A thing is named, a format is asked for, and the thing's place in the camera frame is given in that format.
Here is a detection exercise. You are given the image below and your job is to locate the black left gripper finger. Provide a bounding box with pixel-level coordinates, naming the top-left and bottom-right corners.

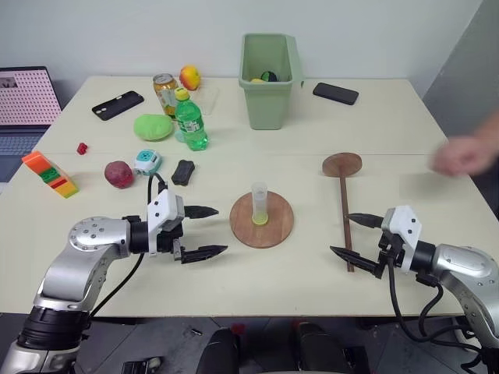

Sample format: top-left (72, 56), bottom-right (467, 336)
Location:
top-left (183, 204), bottom-right (220, 220)
top-left (180, 244), bottom-right (229, 266)

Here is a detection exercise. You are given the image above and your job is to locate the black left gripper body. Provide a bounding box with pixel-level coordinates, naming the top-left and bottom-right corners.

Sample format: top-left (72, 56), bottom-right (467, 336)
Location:
top-left (155, 222), bottom-right (186, 266)

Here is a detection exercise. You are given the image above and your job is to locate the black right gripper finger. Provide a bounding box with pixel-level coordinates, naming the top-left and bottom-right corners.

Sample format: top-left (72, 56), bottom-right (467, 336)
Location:
top-left (329, 245), bottom-right (380, 277)
top-left (347, 212), bottom-right (385, 230)

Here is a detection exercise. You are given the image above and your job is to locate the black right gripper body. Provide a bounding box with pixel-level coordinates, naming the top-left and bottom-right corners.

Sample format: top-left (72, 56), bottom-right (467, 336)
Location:
top-left (374, 231), bottom-right (406, 280)

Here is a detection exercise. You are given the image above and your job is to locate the round wooden coaster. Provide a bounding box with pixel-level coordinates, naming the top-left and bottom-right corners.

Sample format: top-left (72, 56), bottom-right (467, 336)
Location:
top-left (228, 190), bottom-right (296, 250)

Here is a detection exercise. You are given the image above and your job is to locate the person's bare hand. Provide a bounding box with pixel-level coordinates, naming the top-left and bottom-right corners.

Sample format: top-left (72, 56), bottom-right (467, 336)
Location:
top-left (427, 136), bottom-right (495, 179)

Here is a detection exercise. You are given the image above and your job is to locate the black ribbed small object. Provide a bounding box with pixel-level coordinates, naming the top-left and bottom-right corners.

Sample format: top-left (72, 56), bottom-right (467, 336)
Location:
top-left (171, 159), bottom-right (196, 187)

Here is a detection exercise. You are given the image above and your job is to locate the wooden paddle spoon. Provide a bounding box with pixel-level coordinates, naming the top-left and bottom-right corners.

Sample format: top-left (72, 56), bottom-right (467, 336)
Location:
top-left (321, 152), bottom-right (364, 274)

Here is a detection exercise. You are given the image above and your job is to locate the clear tube with yellow liquid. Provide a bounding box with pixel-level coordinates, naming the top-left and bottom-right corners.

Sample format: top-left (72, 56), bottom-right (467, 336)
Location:
top-left (251, 181), bottom-right (270, 227)

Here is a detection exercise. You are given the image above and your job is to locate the white teal power cube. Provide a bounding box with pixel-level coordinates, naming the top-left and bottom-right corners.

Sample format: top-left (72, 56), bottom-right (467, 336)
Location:
top-left (132, 149), bottom-right (163, 177)

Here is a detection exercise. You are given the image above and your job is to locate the dark red fruit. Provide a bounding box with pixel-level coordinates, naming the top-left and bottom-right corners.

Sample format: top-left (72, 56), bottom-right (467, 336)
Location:
top-left (104, 161), bottom-right (136, 190)

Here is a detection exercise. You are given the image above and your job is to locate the green soda bottle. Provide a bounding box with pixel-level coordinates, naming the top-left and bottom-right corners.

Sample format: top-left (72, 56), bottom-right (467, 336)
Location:
top-left (173, 88), bottom-right (210, 153)

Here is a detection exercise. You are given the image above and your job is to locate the green round plush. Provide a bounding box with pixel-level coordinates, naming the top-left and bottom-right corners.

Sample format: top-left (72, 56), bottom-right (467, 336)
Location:
top-left (133, 113), bottom-right (174, 142)

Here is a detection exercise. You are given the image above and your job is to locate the dark rounded shape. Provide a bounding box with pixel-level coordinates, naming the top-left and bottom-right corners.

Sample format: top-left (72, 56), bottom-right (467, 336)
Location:
top-left (196, 326), bottom-right (243, 374)

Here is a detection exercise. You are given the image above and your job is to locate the clear plastic container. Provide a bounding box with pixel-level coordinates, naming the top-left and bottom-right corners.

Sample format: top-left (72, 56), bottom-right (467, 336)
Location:
top-left (196, 84), bottom-right (221, 116)

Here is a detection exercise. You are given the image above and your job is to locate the golden drink can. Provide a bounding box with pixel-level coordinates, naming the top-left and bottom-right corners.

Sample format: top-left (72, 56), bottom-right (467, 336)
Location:
top-left (152, 72), bottom-right (181, 118)

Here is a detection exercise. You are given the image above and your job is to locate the green plastic bin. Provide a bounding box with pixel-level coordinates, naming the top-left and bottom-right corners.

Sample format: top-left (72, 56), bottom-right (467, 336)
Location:
top-left (238, 32), bottom-right (306, 131)

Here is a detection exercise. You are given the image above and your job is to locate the orange green striped block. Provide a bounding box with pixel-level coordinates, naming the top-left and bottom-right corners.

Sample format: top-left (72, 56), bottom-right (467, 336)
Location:
top-left (21, 150), bottom-right (80, 200)

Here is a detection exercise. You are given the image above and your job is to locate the red yellow apple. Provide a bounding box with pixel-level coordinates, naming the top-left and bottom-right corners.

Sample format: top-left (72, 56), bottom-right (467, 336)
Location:
top-left (178, 64), bottom-right (202, 92)

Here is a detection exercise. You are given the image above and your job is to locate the laptop with pink screen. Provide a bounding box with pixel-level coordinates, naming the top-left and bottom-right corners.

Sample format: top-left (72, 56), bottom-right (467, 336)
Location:
top-left (0, 65), bottom-right (64, 184)

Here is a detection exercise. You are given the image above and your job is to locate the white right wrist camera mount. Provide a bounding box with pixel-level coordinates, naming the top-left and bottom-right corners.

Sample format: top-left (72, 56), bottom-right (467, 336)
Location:
top-left (380, 206), bottom-right (424, 273)

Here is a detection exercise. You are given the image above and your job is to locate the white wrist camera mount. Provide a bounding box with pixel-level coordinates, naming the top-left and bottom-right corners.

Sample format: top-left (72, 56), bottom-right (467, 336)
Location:
top-left (147, 189), bottom-right (186, 257)
top-left (380, 206), bottom-right (424, 273)

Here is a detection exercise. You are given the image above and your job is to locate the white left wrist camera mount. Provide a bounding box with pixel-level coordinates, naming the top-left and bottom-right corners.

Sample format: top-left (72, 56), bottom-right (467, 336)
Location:
top-left (147, 189), bottom-right (186, 257)

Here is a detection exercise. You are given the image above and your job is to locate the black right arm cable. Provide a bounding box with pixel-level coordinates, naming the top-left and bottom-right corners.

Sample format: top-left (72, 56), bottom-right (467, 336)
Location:
top-left (387, 259), bottom-right (481, 344)

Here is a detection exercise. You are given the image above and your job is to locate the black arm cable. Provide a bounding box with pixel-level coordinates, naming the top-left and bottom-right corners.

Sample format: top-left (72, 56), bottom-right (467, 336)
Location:
top-left (90, 172), bottom-right (166, 317)
top-left (387, 259), bottom-right (481, 344)

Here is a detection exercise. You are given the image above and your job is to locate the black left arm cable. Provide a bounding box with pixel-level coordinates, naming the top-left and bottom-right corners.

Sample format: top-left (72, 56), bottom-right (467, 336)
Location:
top-left (90, 172), bottom-right (166, 317)

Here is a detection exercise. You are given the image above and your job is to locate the black phone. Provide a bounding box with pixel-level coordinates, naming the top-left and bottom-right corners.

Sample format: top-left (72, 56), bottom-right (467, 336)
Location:
top-left (91, 90), bottom-right (146, 122)

